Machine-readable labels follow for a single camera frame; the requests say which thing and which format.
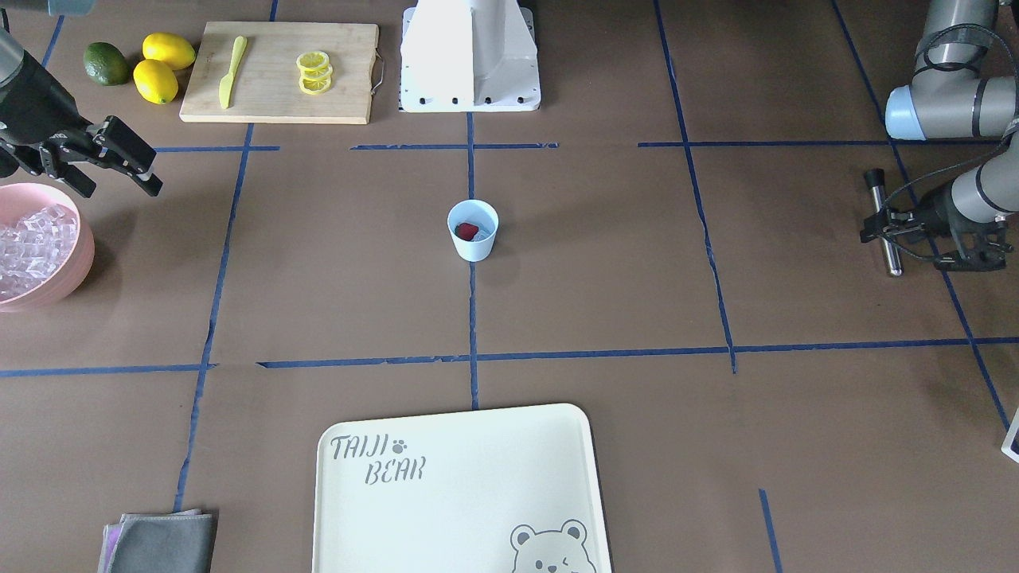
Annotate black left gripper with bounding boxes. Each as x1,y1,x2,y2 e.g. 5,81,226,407
859,186,1014,272

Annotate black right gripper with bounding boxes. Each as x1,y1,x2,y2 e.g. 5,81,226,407
1,52,163,198

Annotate steel muddler black tip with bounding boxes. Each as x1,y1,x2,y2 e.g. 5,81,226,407
864,168,904,278

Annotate red strawberry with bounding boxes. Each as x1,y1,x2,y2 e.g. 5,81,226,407
454,221,481,242

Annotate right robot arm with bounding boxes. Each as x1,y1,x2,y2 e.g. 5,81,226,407
1,28,163,198

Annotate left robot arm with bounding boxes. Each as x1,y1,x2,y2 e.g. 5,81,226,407
859,1,1018,277

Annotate clear ice cubes pile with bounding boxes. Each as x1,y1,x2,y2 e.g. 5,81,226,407
1,205,81,301

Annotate light blue paper cup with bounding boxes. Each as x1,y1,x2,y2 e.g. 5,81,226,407
447,199,500,263

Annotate pink bowl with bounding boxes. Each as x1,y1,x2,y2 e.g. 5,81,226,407
1,184,95,313

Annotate green lime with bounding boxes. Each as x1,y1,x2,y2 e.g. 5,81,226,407
83,42,131,87

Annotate yellow lemon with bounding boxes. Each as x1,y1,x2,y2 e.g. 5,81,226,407
132,59,179,105
142,32,197,70

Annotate yellow plastic knife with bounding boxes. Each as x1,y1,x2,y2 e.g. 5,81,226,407
218,36,248,110

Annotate wooden cutting board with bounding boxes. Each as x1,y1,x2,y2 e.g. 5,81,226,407
179,21,380,126

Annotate lemon slices stack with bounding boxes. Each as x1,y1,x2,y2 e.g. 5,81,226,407
294,50,334,96

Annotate folded grey cloth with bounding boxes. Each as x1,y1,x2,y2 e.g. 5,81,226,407
97,509,217,572

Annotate cream bear print tray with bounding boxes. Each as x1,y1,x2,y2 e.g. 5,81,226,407
310,403,614,572

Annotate white wire rack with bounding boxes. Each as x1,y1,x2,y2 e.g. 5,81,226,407
1000,410,1019,463

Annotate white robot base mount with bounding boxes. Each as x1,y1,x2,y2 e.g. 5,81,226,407
398,1,542,113

